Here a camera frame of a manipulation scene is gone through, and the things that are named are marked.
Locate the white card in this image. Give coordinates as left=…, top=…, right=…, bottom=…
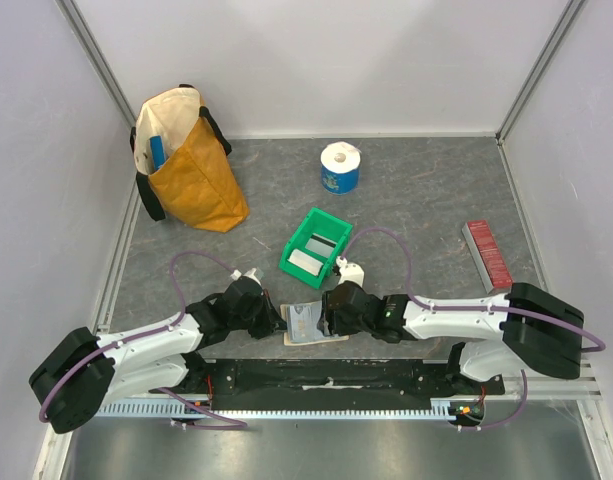
left=285, top=301, right=322, bottom=344
left=288, top=249, right=323, bottom=277

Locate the beige leather card holder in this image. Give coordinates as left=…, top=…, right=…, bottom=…
left=280, top=300, right=349, bottom=347

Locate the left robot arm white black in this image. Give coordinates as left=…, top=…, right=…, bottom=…
left=29, top=275, right=287, bottom=434

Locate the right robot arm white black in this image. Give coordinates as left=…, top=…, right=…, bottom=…
left=323, top=281, right=584, bottom=394

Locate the white card in bin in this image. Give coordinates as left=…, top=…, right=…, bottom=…
left=288, top=249, right=323, bottom=277

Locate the card with magnetic stripe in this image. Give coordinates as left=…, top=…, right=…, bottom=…
left=305, top=233, right=337, bottom=258

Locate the green plastic bin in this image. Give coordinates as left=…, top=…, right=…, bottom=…
left=279, top=207, right=353, bottom=289

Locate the toilet paper roll blue wrap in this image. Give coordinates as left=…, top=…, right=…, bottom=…
left=320, top=141, right=361, bottom=195

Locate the red and grey box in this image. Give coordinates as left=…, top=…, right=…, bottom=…
left=462, top=220, right=513, bottom=293

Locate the orange tote bag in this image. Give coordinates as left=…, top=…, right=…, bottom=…
left=129, top=84, right=250, bottom=233

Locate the blue item in bag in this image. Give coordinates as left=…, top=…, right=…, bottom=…
left=149, top=135, right=167, bottom=171

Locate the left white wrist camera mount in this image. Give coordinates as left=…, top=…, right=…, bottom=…
left=230, top=268, right=263, bottom=289

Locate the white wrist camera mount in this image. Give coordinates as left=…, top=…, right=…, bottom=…
left=332, top=256, right=365, bottom=287
left=230, top=268, right=263, bottom=289

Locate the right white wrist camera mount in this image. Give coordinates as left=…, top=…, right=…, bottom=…
left=332, top=256, right=365, bottom=287

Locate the white slotted cable duct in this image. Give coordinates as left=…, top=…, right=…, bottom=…
left=96, top=396, right=456, bottom=421

